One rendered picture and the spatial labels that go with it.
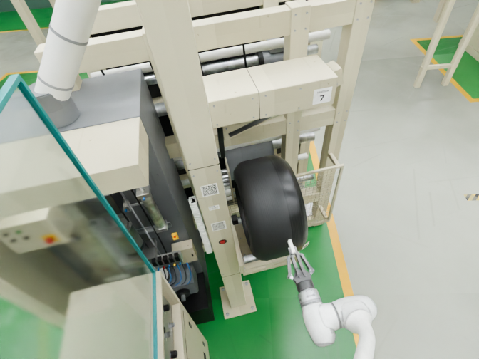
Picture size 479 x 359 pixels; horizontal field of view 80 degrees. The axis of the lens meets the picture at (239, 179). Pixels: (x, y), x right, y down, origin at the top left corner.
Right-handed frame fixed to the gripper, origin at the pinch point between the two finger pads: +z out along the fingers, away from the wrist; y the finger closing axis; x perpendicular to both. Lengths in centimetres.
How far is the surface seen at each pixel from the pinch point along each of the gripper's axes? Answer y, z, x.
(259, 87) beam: 0, 60, -46
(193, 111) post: 30, 33, -64
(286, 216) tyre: -0.3, 11.6, -10.1
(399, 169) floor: -177, 103, 141
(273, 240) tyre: 7.6, 4.8, -1.8
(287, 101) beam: -13, 55, -39
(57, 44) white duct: 71, 63, -78
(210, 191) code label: 31.3, 26.0, -22.4
